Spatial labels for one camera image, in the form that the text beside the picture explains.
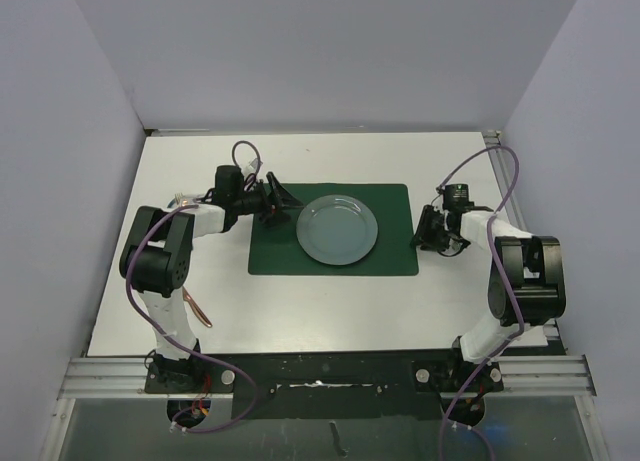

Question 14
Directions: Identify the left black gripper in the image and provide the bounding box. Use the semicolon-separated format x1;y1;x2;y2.
233;173;303;227

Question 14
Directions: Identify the dark green placemat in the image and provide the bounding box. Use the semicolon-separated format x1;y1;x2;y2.
248;183;419;277

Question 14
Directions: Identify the teal round plate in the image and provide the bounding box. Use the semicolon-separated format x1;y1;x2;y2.
296;194;379;266

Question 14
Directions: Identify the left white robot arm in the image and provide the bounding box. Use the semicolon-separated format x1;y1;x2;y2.
119;165;303;392

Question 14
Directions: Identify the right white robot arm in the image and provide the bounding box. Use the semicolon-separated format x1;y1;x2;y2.
411;183;566;390

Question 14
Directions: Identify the clear plastic cup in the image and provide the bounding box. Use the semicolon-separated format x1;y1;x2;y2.
167;192;205;210

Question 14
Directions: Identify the copper knife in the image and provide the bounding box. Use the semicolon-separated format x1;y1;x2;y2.
182;287;212;328

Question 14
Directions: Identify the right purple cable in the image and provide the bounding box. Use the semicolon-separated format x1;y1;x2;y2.
435;144;524;461

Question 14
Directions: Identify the purple cable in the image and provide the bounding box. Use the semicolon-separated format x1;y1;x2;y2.
125;140;263;436
435;144;524;461

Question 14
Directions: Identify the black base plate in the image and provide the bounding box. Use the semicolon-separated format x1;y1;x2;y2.
144;348;504;428

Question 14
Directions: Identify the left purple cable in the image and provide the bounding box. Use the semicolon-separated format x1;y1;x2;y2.
125;140;263;436

